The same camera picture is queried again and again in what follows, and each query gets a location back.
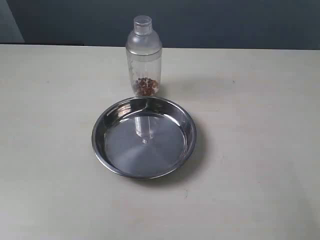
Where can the brown beans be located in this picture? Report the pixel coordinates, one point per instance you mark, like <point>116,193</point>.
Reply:
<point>145,87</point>

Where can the clear plastic shaker bottle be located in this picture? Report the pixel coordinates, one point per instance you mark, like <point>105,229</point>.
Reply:
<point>143,51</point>

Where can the round stainless steel plate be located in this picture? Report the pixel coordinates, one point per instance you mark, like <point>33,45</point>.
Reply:
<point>144,137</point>

